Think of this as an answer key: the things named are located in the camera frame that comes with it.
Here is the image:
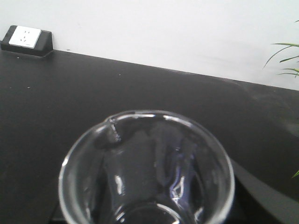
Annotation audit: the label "small clear glass beaker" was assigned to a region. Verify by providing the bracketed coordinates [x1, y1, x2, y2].
[58, 110, 235, 224]

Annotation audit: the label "green plant leaves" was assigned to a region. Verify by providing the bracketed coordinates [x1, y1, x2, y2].
[263, 20, 299, 179]

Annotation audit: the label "black base white power socket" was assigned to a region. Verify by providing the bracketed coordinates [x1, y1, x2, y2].
[0, 25, 53, 57]

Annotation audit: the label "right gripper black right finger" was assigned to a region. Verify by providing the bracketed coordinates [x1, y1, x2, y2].
[231, 160, 299, 224]

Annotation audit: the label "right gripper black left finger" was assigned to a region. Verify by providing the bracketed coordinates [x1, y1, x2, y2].
[51, 203, 65, 221]

